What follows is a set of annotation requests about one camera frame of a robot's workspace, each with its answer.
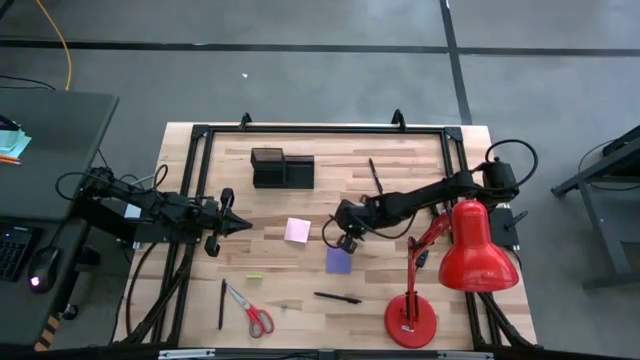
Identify yellow cable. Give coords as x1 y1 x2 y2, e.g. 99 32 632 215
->
33 0 74 92

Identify slim black pen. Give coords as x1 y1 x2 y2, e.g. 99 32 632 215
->
368 157 385 195
217 278 228 332

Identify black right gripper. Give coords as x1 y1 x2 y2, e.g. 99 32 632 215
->
334 195 375 255

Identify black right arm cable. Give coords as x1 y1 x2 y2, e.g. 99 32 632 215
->
483 138 540 190

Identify pale teal paper stack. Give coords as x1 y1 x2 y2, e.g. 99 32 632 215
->
0 128 33 160

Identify black computer mouse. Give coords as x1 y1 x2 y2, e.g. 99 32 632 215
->
27 245 61 295

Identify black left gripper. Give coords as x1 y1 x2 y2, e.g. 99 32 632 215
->
198 188 254 258

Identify purple sticky note pad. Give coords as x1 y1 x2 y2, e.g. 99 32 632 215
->
325 246 353 275

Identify pink sticky note pad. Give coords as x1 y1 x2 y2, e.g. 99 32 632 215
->
283 217 312 245

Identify red desk lamp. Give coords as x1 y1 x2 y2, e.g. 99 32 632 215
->
383 198 521 350

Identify black lamp cord with switch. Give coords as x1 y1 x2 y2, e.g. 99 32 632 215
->
413 238 432 271

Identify black mesh desk organizer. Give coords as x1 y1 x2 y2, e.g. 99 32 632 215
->
249 147 316 190

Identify dark metal table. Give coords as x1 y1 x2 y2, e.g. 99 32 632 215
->
549 123 640 290

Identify black keyboard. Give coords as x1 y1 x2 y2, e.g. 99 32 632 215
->
0 224 39 284

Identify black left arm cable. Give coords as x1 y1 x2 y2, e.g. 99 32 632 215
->
54 163 170 202

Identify red-handled scissors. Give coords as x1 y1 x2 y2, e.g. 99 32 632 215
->
225 283 276 340

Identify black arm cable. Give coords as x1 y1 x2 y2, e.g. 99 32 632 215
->
54 163 170 202
483 138 540 190

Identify dark side desk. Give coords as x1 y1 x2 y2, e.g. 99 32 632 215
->
0 88 120 349

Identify black aluminium table frame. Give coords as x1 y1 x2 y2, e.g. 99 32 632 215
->
117 109 539 351

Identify black click pen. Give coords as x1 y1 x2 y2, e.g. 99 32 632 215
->
313 291 363 306

